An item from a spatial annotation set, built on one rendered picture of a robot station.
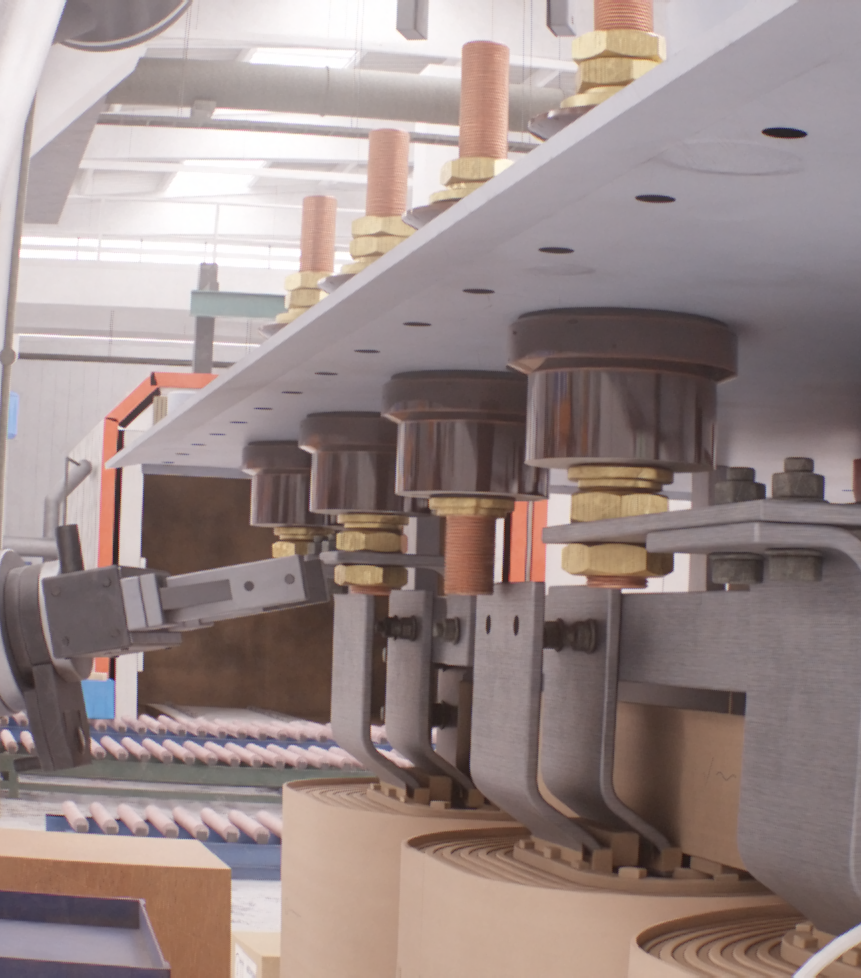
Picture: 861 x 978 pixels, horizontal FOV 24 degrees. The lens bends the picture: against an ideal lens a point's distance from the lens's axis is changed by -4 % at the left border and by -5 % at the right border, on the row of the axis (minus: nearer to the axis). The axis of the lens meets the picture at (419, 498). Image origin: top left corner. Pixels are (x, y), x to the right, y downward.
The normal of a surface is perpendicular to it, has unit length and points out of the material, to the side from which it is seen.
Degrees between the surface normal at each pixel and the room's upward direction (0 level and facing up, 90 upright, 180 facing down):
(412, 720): 90
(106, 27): 168
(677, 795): 90
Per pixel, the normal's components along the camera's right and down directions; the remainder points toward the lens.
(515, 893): -0.78, -0.07
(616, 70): -0.44, -0.07
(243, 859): 0.23, -0.05
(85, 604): -0.11, -0.06
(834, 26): 0.15, 0.99
